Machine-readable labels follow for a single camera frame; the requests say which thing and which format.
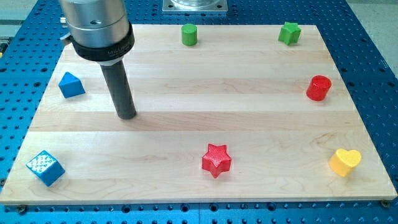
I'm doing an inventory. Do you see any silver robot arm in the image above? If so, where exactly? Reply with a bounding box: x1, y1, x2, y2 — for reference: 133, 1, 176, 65
59, 0, 135, 66

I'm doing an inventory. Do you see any blue cube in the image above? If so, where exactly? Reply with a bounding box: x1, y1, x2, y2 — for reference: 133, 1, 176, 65
25, 150, 65, 187

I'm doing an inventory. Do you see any wooden board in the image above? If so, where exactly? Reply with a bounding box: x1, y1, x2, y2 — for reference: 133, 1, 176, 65
1, 25, 397, 205

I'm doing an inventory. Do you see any red star block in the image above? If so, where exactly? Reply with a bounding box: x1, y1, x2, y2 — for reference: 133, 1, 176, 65
201, 143, 232, 179

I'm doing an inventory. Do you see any green cylinder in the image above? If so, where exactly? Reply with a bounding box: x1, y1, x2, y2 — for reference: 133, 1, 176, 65
181, 24, 198, 46

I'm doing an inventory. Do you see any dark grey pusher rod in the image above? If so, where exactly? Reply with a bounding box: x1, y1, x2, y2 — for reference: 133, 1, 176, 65
101, 60, 136, 119

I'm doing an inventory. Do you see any green star block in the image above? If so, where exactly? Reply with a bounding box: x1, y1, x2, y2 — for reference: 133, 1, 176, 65
278, 22, 301, 45

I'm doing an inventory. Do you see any red cylinder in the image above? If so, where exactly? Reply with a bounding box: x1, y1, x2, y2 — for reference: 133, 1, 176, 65
306, 75, 332, 101

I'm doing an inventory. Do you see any blue triangular prism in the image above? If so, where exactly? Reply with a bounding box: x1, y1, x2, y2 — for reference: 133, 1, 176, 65
58, 72, 85, 98

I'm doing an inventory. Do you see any yellow heart block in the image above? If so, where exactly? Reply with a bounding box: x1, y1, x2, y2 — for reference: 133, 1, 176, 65
328, 148, 362, 177

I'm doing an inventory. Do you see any blue perforated table plate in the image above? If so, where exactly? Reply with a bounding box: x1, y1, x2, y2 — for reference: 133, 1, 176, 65
1, 0, 397, 223

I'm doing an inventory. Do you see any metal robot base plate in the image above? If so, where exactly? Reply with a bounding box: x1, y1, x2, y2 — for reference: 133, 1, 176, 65
162, 0, 228, 13

